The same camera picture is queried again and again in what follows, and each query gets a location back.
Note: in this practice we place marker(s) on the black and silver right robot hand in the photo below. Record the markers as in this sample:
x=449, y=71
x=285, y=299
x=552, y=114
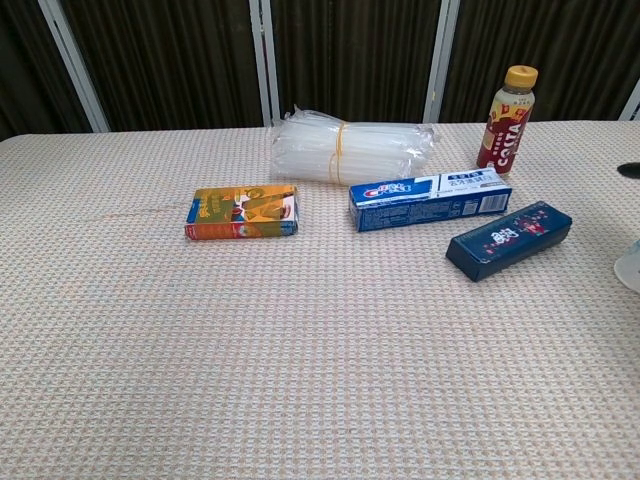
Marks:
x=631, y=169

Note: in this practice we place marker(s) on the white paper cup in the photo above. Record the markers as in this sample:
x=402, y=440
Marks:
x=630, y=272

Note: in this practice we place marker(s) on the Costa coffee bottle yellow cap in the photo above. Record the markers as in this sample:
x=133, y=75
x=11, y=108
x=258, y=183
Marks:
x=505, y=135

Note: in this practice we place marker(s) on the dark pleated curtain panel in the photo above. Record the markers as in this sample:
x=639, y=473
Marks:
x=350, y=55
x=575, y=50
x=30, y=70
x=170, y=65

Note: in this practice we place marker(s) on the dark blue rectangular box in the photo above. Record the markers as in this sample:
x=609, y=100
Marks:
x=510, y=240

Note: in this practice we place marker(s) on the blue and white toothpaste box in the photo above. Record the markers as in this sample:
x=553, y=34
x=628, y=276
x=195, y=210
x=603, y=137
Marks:
x=430, y=200

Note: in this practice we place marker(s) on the bundle of clear plastic straws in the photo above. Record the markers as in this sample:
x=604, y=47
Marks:
x=350, y=150

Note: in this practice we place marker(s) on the orange and yellow carton box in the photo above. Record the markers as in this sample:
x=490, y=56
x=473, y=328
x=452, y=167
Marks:
x=245, y=212

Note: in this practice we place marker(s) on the beige woven tablecloth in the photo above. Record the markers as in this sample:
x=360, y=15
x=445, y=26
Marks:
x=250, y=350

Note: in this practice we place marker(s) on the white partition frame post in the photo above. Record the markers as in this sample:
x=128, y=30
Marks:
x=75, y=70
x=631, y=102
x=265, y=65
x=444, y=60

